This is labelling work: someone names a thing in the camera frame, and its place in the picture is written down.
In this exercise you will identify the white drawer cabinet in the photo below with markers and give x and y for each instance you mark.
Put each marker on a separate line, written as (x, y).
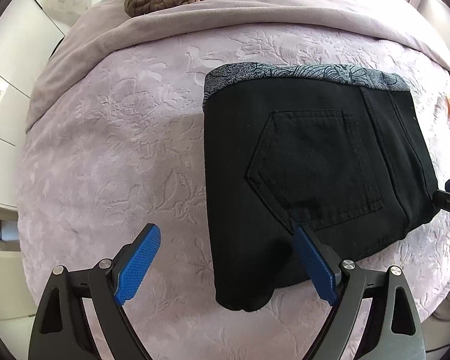
(29, 33)

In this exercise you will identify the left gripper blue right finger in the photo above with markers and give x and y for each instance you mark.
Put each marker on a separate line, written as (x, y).
(321, 263)

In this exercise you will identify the black pants with patterned waistband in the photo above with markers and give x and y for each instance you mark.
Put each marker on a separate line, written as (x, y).
(333, 148)

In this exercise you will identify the lilac embossed bed blanket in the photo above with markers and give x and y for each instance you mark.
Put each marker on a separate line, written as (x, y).
(115, 141)

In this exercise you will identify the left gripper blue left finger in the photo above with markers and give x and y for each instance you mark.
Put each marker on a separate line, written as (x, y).
(132, 262)

